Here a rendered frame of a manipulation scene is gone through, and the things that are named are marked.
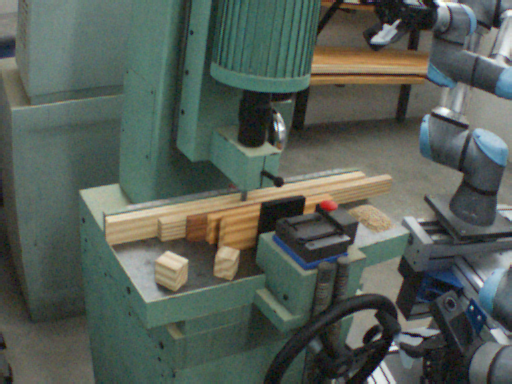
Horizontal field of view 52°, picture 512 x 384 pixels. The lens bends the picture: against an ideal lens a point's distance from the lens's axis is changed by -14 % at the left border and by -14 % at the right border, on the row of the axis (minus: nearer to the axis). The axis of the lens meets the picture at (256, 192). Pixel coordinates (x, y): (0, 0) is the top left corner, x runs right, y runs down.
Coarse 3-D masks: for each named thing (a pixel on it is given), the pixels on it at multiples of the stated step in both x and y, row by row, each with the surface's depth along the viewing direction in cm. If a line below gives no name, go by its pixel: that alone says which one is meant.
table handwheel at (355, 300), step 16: (336, 304) 91; (352, 304) 91; (368, 304) 93; (384, 304) 96; (320, 320) 89; (336, 320) 90; (304, 336) 88; (320, 336) 91; (384, 336) 104; (288, 352) 88; (320, 352) 98; (336, 352) 96; (352, 352) 100; (384, 352) 105; (272, 368) 89; (320, 368) 97; (336, 368) 95; (368, 368) 106
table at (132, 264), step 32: (128, 256) 103; (160, 256) 105; (192, 256) 106; (384, 256) 122; (128, 288) 99; (160, 288) 97; (192, 288) 98; (224, 288) 101; (256, 288) 105; (160, 320) 96; (288, 320) 99
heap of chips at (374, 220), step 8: (360, 208) 127; (368, 208) 127; (360, 216) 125; (368, 216) 124; (376, 216) 124; (384, 216) 125; (368, 224) 123; (376, 224) 122; (384, 224) 123; (392, 224) 125; (376, 232) 122
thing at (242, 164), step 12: (216, 132) 114; (228, 132) 114; (216, 144) 115; (228, 144) 111; (240, 144) 110; (264, 144) 111; (216, 156) 115; (228, 156) 112; (240, 156) 108; (252, 156) 106; (264, 156) 107; (276, 156) 109; (228, 168) 112; (240, 168) 108; (252, 168) 107; (264, 168) 109; (276, 168) 110; (240, 180) 109; (252, 180) 109; (264, 180) 110
